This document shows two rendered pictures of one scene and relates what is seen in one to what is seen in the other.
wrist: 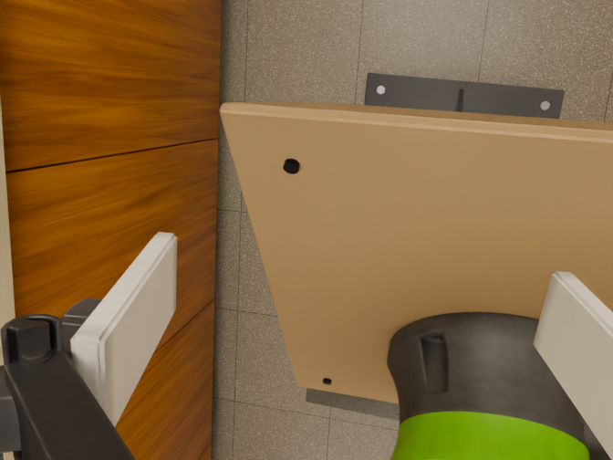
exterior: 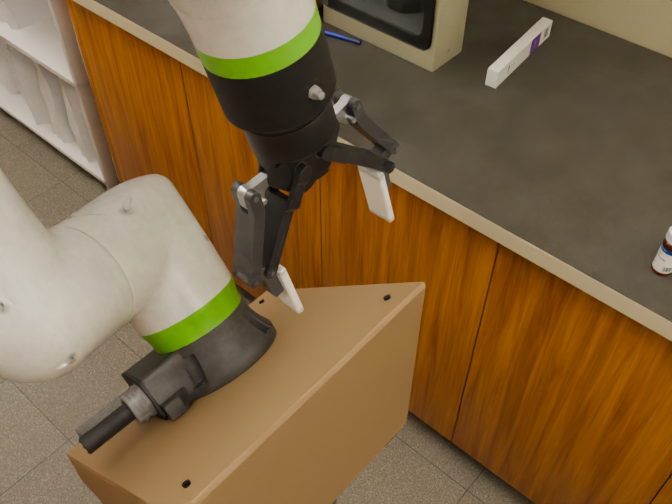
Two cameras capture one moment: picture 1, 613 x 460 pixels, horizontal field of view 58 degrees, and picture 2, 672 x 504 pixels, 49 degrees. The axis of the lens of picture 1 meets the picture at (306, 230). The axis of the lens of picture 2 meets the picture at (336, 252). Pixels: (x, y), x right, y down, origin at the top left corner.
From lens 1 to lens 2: 0.57 m
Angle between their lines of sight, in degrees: 25
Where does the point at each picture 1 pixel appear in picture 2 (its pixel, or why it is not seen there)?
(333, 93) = not seen: outside the picture
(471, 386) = (239, 323)
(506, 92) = not seen: outside the picture
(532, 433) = (206, 325)
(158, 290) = (379, 204)
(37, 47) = (569, 315)
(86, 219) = (445, 277)
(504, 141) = (344, 353)
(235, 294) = not seen: hidden behind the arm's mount
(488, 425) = (223, 313)
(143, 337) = (371, 191)
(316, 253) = (343, 303)
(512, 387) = (227, 337)
